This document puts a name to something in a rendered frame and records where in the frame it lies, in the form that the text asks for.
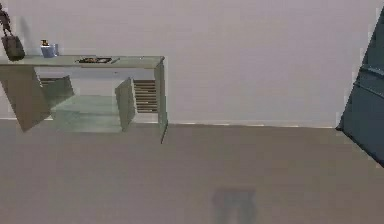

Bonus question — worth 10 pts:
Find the grey-green console table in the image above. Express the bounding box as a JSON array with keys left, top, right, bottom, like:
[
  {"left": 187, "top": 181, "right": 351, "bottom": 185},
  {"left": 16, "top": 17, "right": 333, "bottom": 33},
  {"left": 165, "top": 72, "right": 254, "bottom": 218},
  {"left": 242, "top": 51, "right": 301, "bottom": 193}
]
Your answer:
[{"left": 0, "top": 54, "right": 169, "bottom": 145}]

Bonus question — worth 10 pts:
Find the small blue-grey candle jar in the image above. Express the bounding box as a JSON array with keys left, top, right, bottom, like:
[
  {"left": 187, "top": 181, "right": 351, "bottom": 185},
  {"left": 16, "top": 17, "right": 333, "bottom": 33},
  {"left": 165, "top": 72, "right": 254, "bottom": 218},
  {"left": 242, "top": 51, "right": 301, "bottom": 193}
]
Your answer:
[{"left": 39, "top": 39, "right": 60, "bottom": 59}]

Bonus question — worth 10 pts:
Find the flat black tray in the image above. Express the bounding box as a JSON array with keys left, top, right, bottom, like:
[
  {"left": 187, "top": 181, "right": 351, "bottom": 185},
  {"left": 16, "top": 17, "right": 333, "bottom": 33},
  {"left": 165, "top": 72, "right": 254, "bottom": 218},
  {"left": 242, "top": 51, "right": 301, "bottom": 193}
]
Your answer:
[{"left": 75, "top": 56, "right": 121, "bottom": 65}]

